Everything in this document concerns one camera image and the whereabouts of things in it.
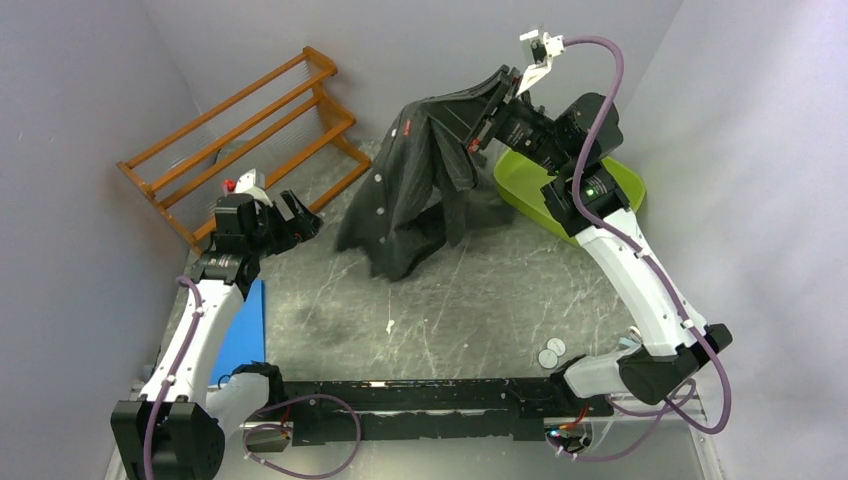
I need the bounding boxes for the lime green plastic basin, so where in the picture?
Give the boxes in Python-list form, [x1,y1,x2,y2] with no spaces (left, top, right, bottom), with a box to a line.
[493,148,647,247]

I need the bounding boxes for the orange wooden shoe rack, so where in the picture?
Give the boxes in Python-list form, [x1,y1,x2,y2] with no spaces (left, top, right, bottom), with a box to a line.
[117,45,373,256]

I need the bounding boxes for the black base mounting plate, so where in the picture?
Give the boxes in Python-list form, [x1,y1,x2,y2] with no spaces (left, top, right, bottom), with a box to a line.
[250,377,613,446]

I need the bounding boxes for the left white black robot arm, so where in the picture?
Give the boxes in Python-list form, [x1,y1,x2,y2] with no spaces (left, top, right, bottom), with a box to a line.
[110,190,323,479]

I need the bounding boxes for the blue flat mat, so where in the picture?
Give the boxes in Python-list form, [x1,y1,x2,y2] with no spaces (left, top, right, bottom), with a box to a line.
[209,279,266,387]

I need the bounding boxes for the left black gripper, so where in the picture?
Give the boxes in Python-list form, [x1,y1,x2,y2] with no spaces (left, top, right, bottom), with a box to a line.
[247,189,322,258]

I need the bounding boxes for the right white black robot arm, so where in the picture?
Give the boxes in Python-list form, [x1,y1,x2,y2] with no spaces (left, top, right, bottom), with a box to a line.
[460,66,732,415]

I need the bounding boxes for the black pinstriped shirt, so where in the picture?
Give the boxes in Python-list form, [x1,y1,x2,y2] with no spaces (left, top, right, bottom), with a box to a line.
[335,66,515,281]

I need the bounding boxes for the aluminium frame rail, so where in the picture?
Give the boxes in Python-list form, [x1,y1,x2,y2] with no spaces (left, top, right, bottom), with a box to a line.
[120,377,705,431]

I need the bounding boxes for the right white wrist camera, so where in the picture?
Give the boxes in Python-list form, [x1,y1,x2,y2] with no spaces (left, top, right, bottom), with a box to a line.
[516,29,566,96]

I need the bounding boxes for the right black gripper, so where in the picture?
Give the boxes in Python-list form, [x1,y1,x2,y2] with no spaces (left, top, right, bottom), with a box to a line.
[420,65,574,177]

